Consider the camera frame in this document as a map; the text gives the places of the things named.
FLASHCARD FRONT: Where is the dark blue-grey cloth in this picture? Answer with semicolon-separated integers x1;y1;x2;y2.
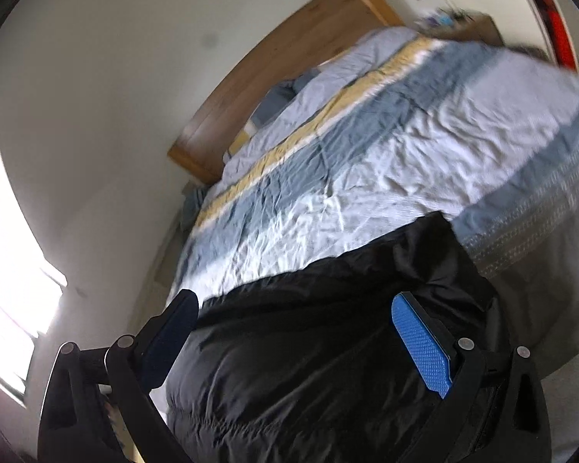
181;186;208;227

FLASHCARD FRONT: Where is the bright window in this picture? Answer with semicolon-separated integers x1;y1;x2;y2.
0;154;68;401

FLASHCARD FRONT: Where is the black jacket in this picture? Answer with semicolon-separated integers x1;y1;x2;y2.
164;211;512;463

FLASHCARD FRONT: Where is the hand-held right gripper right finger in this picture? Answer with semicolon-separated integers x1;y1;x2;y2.
391;292;553;463

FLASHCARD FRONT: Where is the blue and grey pillow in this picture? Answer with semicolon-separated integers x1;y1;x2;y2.
229;70;326;155

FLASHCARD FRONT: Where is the wooden nightstand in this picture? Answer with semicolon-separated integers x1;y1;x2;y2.
415;12;505;46

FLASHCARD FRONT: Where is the striped blue and white quilt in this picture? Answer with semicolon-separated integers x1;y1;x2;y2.
164;26;579;382

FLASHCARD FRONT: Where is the red and black object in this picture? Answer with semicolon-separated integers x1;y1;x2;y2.
535;0;579;73

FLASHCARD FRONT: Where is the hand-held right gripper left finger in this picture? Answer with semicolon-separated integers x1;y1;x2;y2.
37;289;201;463

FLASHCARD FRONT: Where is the wooden headboard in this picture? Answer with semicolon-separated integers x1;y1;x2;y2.
168;0;406;186

